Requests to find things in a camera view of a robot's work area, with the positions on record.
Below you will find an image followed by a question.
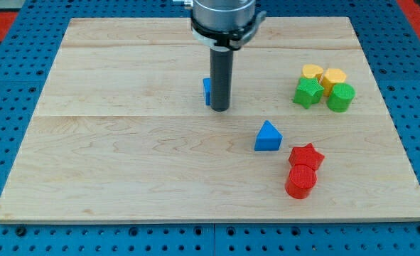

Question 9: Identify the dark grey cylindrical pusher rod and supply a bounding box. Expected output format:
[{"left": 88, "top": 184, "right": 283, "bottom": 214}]
[{"left": 210, "top": 50, "right": 233, "bottom": 112}]

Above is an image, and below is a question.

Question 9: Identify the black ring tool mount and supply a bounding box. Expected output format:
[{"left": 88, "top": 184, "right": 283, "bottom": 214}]
[{"left": 191, "top": 11, "right": 266, "bottom": 52}]

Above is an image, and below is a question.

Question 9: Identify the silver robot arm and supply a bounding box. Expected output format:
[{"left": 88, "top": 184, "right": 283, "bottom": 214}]
[{"left": 172, "top": 0, "right": 266, "bottom": 112}]

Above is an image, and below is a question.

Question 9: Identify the green star block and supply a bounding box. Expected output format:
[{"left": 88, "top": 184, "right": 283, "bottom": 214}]
[{"left": 293, "top": 78, "right": 324, "bottom": 109}]

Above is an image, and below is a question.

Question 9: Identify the red star block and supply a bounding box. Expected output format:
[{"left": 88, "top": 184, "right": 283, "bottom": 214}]
[{"left": 289, "top": 143, "right": 325, "bottom": 171}]

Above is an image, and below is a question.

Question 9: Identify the blue cube block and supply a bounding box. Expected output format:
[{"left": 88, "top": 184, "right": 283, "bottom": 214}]
[{"left": 203, "top": 78, "right": 211, "bottom": 106}]

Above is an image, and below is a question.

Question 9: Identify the yellow heart block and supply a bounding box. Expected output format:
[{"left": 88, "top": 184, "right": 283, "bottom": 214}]
[{"left": 301, "top": 64, "right": 324, "bottom": 81}]

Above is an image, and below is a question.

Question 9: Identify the blue triangle block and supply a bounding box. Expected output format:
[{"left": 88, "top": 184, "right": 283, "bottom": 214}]
[{"left": 254, "top": 120, "right": 283, "bottom": 151}]

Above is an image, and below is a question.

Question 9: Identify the yellow hexagon block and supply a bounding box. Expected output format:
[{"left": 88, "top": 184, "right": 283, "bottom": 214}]
[{"left": 321, "top": 68, "right": 347, "bottom": 96}]

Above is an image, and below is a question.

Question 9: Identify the wooden board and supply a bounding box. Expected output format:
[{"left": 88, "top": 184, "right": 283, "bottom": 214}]
[{"left": 0, "top": 17, "right": 420, "bottom": 224}]

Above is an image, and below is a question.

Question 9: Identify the green cylinder block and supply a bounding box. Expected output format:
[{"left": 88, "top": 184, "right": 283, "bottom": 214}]
[{"left": 326, "top": 83, "right": 356, "bottom": 112}]

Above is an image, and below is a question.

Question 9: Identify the red cylinder block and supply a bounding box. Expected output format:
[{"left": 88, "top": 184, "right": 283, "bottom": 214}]
[{"left": 284, "top": 165, "right": 317, "bottom": 199}]

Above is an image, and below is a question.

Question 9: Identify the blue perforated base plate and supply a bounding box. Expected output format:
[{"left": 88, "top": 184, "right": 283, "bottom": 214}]
[{"left": 0, "top": 0, "right": 420, "bottom": 255}]

